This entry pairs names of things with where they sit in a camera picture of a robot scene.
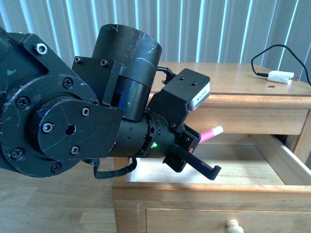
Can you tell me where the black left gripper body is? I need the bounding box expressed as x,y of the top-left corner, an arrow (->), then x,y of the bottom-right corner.
108,111 -> 197,172

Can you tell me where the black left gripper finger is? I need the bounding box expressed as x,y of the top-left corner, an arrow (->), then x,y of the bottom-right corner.
172,145 -> 222,180
182,124 -> 201,146

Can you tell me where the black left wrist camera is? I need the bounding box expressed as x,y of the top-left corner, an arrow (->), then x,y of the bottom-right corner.
147,68 -> 210,132

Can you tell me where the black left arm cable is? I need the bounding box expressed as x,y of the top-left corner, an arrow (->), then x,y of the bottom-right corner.
84,156 -> 138,180

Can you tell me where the wooden nightstand cabinet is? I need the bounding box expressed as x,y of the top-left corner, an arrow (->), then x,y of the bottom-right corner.
113,61 -> 311,175

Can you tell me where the pale green pleated curtain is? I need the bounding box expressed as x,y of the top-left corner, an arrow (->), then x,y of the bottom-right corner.
0,0 -> 311,63

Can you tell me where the wooden drawer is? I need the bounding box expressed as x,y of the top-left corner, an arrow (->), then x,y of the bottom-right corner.
112,134 -> 311,233

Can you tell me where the white adapter on nightstand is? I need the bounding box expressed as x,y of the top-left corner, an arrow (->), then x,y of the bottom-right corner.
267,70 -> 294,84

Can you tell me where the black cable on nightstand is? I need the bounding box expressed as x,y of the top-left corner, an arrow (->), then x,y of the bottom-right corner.
250,44 -> 311,87

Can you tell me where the pink marker with white caps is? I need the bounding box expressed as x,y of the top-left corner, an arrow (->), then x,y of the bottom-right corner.
199,126 -> 224,144

